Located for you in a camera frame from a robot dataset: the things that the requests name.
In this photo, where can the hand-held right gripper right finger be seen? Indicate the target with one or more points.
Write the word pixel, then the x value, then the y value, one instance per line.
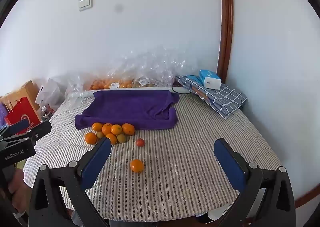
pixel 230 167

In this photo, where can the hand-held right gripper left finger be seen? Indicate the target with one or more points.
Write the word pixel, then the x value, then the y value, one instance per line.
pixel 96 167

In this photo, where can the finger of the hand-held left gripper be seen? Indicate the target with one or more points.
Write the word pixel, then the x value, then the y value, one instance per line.
pixel 41 128
pixel 17 126

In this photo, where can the orange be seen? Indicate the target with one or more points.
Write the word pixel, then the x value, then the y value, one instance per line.
pixel 97 126
pixel 128 129
pixel 137 165
pixel 112 138
pixel 107 129
pixel 90 138
pixel 116 129

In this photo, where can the small green fruit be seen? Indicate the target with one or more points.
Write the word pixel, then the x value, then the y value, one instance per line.
pixel 121 138
pixel 100 134

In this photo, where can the small red tangerine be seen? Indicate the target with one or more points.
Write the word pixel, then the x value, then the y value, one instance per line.
pixel 140 142

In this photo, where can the person's left hand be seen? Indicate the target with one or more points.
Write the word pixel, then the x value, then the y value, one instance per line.
pixel 19 187

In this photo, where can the red paper bag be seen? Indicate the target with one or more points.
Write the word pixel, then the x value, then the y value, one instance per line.
pixel 22 114

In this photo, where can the small bottle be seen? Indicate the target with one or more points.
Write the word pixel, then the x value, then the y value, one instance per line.
pixel 44 110

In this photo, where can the purple bag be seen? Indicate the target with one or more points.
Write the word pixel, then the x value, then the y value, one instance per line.
pixel 2 114

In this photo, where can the white plastic bag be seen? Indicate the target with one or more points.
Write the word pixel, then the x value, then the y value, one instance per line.
pixel 50 93

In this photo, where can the brown cardboard box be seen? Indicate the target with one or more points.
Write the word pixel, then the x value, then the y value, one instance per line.
pixel 28 89

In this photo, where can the striped tablecloth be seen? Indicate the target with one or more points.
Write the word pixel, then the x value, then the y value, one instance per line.
pixel 180 167

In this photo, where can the crumpled clear plastic bag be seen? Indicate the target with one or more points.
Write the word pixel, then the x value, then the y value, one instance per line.
pixel 75 89

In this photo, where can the folded grey plaid cloth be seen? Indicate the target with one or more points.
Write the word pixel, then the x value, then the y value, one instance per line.
pixel 225 99

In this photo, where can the purple towel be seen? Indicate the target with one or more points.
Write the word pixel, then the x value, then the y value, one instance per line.
pixel 130 107

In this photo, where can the clear plastic bag of oranges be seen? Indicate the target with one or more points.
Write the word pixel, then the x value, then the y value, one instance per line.
pixel 102 84

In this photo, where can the wooden baseboard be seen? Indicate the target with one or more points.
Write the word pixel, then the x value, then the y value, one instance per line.
pixel 306 199

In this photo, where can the white tube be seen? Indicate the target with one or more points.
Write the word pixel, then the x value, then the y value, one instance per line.
pixel 130 90

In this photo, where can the blue and white tissue pack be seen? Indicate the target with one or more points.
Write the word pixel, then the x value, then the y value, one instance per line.
pixel 211 79

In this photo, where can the clear plastic bag of brown fruit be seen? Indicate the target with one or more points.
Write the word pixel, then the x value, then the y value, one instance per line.
pixel 150 77

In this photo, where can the white light switch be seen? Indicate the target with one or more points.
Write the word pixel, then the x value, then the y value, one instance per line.
pixel 85 3

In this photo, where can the wooden door frame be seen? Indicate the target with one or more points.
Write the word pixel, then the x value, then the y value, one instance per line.
pixel 226 29

